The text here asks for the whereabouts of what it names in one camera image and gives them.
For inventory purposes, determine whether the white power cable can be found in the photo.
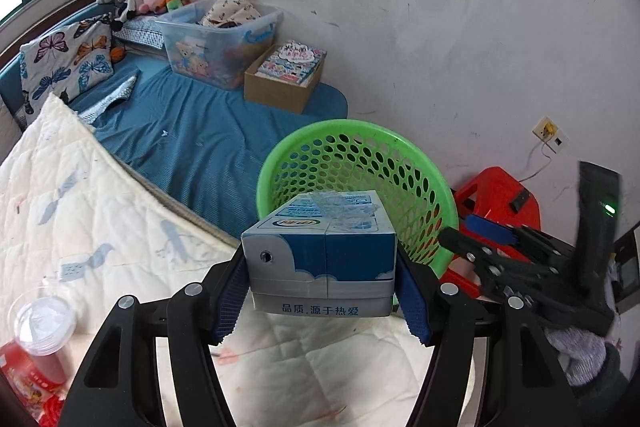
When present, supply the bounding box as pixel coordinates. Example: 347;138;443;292
517;139;557;184

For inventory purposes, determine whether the cardboard box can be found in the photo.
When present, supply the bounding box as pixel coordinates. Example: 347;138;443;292
243;44;326;116

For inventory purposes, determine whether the dark grey box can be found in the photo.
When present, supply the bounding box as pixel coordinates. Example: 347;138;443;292
612;227;640;314

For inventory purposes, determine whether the flat patterned cushion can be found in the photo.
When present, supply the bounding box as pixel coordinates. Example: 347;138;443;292
112;14;169;50

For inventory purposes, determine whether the beige patterned cloth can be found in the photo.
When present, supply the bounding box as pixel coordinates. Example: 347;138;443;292
198;0;264;28

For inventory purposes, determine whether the person's right hand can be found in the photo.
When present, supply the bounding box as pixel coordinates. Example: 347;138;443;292
544;307;622;389

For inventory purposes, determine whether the clear plastic storage box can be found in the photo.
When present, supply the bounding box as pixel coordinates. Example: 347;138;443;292
153;0;284;92

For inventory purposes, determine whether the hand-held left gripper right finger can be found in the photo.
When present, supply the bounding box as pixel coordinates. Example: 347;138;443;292
392;253;583;427

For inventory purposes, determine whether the red plastic stool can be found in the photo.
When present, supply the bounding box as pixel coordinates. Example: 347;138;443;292
439;166;543;294

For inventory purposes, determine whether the blue bed sheet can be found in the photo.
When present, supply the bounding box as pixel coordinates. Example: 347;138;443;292
65;54;350;241

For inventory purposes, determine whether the stack of colourful books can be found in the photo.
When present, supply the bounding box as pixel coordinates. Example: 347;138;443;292
255;39;329;88

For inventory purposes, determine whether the blue and white milk carton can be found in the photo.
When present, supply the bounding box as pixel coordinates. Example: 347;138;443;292
241;190;398;318

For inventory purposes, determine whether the small black device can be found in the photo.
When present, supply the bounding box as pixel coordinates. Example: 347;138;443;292
510;189;534;212

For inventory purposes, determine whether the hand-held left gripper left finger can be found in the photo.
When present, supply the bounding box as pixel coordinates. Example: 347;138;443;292
59;247;251;427

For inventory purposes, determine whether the person's right forearm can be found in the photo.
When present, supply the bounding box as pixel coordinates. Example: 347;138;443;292
570;342;636;427

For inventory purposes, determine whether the green perforated plastic basket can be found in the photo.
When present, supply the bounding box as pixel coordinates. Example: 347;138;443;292
256;119;460;308

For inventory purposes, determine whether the red cup with clear lid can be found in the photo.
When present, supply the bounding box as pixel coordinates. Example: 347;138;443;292
0;294;79;427

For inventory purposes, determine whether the white quilted blanket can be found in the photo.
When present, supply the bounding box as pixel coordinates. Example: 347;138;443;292
0;93;477;427

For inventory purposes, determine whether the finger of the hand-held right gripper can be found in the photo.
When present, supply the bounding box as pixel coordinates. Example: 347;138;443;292
438;227;551;309
464;214;577;269

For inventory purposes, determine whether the white wall socket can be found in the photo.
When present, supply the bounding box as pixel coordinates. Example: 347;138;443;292
532;117;570;152

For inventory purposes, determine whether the butterfly print pillow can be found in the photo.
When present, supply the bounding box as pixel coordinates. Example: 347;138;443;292
19;13;115;116

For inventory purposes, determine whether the grey striped cloth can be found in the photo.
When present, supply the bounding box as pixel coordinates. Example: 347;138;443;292
79;74;140;126

